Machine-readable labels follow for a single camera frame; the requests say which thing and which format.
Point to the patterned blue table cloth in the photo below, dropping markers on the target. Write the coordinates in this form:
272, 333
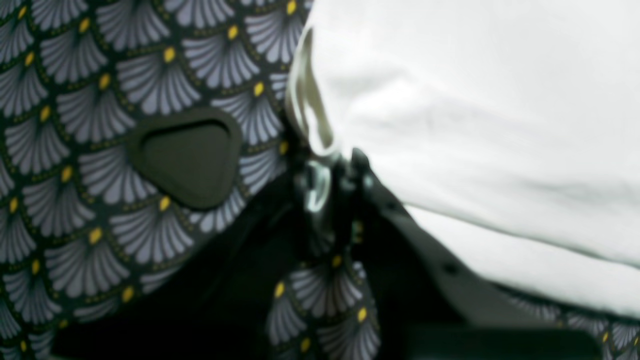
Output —
78, 73

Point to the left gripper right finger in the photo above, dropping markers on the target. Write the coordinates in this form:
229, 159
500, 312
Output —
431, 306

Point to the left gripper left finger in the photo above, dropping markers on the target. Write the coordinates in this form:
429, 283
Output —
180, 247

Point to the white T-shirt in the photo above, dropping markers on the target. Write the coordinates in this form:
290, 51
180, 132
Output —
508, 128

